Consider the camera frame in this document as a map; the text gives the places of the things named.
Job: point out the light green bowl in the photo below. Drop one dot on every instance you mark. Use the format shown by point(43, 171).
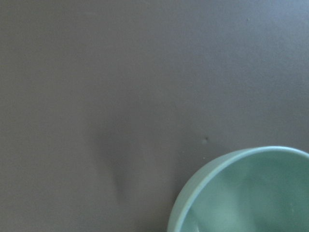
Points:
point(262, 189)

